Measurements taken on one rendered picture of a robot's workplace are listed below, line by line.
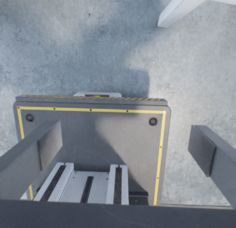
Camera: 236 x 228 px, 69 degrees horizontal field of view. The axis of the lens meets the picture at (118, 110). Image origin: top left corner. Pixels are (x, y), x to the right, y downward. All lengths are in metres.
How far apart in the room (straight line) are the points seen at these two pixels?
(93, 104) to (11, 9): 0.74
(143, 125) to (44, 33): 0.75
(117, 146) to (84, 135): 0.16
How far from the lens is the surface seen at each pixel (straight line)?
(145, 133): 0.78
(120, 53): 1.03
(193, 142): 0.17
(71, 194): 0.79
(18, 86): 1.23
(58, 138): 0.17
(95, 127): 0.78
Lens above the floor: 1.03
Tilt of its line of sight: 73 degrees down
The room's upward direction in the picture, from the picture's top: 173 degrees counter-clockwise
